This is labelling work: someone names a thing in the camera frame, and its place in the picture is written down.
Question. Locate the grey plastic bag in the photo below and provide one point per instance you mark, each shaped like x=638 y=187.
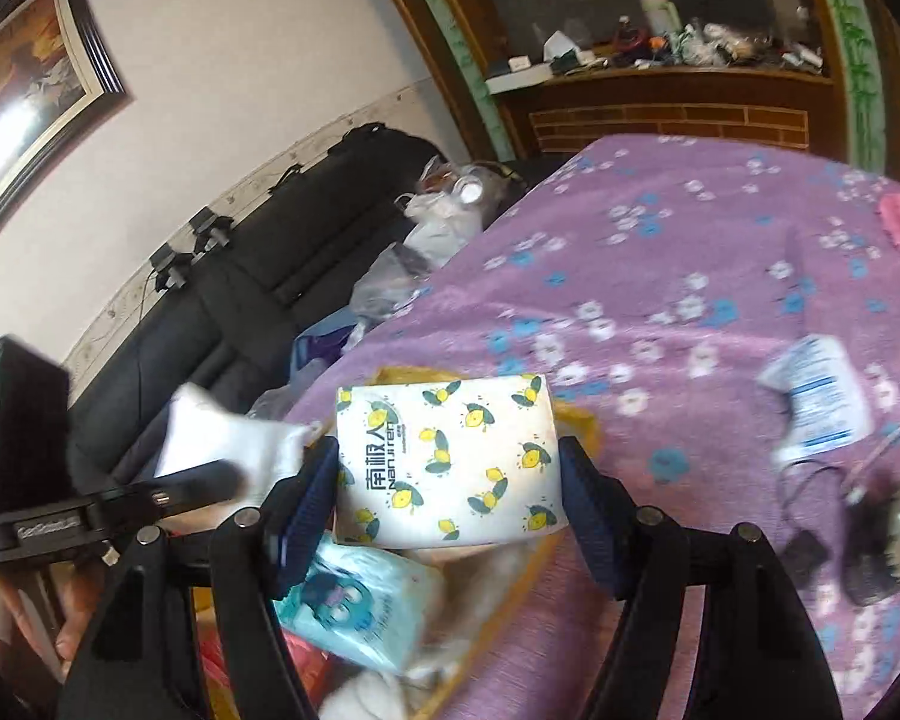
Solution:
x=382 y=292

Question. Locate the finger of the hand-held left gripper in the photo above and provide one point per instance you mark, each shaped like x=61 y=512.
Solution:
x=187 y=484

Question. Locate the light blue tissue pack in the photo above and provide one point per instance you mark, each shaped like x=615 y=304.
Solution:
x=367 y=607

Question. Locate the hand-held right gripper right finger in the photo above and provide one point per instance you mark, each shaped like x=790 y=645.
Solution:
x=592 y=517

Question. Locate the framed wall picture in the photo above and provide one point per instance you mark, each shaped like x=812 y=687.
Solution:
x=30 y=75

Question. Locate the person's left hand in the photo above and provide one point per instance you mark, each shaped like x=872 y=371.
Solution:
x=71 y=615

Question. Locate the purple floral blanket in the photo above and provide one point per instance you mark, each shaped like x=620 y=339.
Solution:
x=682 y=390

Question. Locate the black sofa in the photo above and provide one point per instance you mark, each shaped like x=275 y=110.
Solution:
x=270 y=277

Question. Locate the white flat box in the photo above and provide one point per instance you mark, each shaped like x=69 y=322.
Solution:
x=517 y=79

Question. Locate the clear plastic bag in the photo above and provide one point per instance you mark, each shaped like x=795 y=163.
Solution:
x=442 y=225

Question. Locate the white and blue packet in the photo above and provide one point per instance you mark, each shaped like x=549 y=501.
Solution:
x=817 y=397

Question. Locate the black clamp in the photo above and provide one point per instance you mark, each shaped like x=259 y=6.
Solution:
x=169 y=266
x=210 y=229

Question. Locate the lemon print tissue pack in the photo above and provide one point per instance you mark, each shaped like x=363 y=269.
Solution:
x=450 y=465

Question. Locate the white bottle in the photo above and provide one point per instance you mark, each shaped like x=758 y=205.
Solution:
x=660 y=11

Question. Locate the yellow cardboard box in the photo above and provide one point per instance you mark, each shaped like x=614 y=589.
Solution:
x=487 y=607

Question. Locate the white cloth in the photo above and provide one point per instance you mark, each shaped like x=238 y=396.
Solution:
x=225 y=435

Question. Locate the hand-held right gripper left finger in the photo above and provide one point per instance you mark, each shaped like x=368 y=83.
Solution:
x=307 y=517

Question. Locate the wooden cabinet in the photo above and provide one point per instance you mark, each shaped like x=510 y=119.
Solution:
x=645 y=112

